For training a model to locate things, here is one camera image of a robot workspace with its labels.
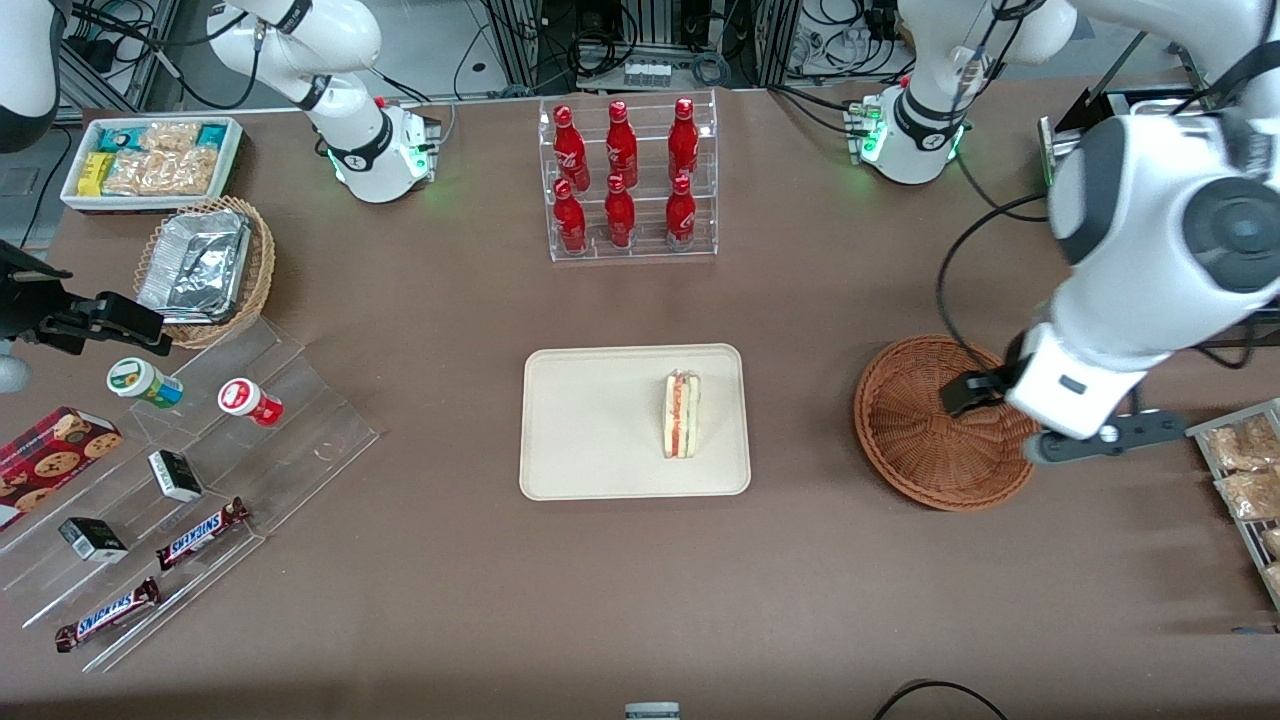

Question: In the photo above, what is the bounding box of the clear rice cracker packet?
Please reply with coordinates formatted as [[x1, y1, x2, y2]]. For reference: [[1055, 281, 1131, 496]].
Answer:
[[140, 122, 201, 154], [105, 150, 166, 197], [160, 148, 221, 196]]

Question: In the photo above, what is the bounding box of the black looped table cable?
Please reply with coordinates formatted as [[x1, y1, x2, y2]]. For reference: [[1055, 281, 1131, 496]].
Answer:
[[872, 680, 1009, 720]]

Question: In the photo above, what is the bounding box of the clear acrylic bottle rack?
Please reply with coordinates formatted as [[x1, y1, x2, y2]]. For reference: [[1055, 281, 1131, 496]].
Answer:
[[538, 89, 719, 263]]

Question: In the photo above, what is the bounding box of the grey wire rack tray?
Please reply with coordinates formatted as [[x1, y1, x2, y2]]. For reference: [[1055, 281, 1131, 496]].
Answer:
[[1185, 398, 1280, 611]]

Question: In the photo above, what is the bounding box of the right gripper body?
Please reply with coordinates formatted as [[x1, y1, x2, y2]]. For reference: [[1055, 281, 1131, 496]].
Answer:
[[0, 240, 71, 341]]

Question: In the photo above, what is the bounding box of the black food warmer machine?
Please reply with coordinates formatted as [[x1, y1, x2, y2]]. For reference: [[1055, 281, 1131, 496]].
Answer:
[[1040, 30, 1280, 351]]

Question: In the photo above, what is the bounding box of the red lid snack cup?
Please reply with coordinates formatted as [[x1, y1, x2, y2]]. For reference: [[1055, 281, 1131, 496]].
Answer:
[[218, 377, 284, 428]]

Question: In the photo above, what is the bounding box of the silver foil container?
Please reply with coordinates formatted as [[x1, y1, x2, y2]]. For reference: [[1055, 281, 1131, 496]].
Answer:
[[137, 208, 253, 325]]

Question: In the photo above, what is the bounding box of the green lid snack cup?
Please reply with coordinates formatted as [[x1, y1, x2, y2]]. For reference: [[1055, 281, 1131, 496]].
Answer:
[[107, 357, 185, 410]]

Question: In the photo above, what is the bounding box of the white rectangular snack bin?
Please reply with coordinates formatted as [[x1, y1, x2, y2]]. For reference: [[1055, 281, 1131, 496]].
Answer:
[[60, 116, 244, 214]]

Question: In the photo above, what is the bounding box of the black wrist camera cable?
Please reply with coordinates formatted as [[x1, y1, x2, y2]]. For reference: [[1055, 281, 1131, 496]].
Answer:
[[935, 190, 1051, 373]]

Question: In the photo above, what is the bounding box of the cream rectangular serving tray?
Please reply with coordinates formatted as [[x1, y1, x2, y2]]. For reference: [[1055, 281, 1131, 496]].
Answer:
[[519, 343, 753, 501]]

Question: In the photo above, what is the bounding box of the red chocolate cookie box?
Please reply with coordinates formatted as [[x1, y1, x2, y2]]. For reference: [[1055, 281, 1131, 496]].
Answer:
[[0, 406, 123, 531]]

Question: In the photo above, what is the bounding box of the brown snickers bar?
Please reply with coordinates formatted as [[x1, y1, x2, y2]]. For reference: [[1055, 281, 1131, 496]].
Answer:
[[55, 577, 161, 653], [156, 497, 250, 572]]

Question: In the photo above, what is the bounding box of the steel warmer pan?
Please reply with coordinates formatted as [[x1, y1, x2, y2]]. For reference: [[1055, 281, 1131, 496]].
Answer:
[[1128, 95, 1216, 116]]

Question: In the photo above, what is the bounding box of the red cola bottle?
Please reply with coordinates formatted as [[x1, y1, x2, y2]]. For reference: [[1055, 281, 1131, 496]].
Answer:
[[553, 178, 588, 253], [665, 175, 697, 249], [604, 174, 636, 249], [668, 97, 700, 184], [606, 100, 639, 189], [553, 104, 591, 193]]

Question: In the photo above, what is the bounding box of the triangular sandwich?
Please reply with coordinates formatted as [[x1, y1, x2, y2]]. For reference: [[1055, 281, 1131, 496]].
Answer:
[[663, 369, 702, 460]]

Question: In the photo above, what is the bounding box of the tan oval wicker basket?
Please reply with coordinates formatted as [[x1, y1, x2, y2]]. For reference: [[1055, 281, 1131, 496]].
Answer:
[[133, 195, 277, 350]]

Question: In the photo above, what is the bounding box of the aluminium frame rack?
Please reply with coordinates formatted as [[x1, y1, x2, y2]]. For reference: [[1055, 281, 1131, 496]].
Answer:
[[490, 0, 801, 93]]

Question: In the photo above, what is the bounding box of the brown round wicker basket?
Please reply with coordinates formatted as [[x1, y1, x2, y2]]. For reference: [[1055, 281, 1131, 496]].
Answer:
[[853, 334, 1043, 512]]

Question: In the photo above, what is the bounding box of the small black white box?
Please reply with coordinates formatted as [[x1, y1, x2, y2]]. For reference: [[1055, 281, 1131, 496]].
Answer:
[[58, 516, 129, 563], [148, 449, 204, 503]]

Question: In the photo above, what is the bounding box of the clear acrylic stepped display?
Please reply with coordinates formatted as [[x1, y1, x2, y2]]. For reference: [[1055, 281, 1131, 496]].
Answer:
[[0, 318, 381, 673]]

